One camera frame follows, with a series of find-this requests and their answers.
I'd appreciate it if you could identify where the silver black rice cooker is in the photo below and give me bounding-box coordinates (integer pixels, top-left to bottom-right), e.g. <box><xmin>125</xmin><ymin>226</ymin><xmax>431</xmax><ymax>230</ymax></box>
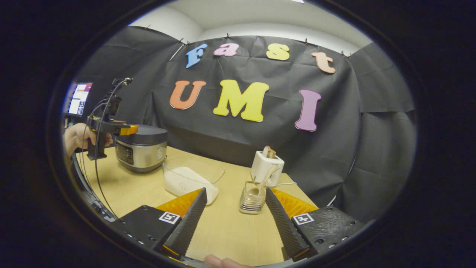
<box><xmin>115</xmin><ymin>124</ymin><xmax>168</xmax><ymax>174</ymax></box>

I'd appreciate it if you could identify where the metal wire chopstick holder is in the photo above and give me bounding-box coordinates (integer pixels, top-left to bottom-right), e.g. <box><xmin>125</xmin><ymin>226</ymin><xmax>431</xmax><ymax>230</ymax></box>
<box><xmin>239</xmin><ymin>181</ymin><xmax>269</xmax><ymax>215</ymax></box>

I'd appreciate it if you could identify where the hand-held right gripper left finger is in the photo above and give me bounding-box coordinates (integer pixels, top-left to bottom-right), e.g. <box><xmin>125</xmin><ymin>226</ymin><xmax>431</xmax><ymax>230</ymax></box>
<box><xmin>110</xmin><ymin>187</ymin><xmax>208</xmax><ymax>260</ymax></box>

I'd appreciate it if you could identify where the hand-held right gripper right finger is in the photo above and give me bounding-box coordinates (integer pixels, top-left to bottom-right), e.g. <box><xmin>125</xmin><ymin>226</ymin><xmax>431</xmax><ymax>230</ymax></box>
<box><xmin>266</xmin><ymin>187</ymin><xmax>363</xmax><ymax>262</ymax></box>

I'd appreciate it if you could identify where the wooden spoon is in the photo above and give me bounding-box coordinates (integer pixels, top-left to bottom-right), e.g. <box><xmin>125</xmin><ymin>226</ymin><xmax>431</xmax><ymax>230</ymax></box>
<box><xmin>248</xmin><ymin>165</ymin><xmax>280</xmax><ymax>197</ymax></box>

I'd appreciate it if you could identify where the clear plastic container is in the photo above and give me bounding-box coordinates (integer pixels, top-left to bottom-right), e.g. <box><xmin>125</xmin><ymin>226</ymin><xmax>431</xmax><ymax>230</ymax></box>
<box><xmin>162</xmin><ymin>156</ymin><xmax>226</xmax><ymax>206</ymax></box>

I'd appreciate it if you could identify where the white toaster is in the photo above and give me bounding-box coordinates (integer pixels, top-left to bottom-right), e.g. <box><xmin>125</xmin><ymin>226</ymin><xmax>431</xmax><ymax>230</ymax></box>
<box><xmin>251</xmin><ymin>150</ymin><xmax>285</xmax><ymax>187</ymax></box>

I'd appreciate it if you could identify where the computer monitor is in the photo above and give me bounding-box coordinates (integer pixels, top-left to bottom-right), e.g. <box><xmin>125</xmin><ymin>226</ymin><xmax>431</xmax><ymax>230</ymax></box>
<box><xmin>67</xmin><ymin>82</ymin><xmax>93</xmax><ymax>117</ymax></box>

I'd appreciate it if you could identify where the black backdrop cloth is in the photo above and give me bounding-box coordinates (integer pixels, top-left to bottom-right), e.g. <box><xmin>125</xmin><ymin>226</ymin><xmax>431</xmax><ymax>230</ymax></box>
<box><xmin>69</xmin><ymin>25</ymin><xmax>417</xmax><ymax>224</ymax></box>

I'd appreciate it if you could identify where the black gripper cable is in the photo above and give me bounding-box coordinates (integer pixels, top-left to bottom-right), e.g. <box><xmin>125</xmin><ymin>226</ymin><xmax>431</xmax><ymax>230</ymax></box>
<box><xmin>79</xmin><ymin>80</ymin><xmax>125</xmax><ymax>220</ymax></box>

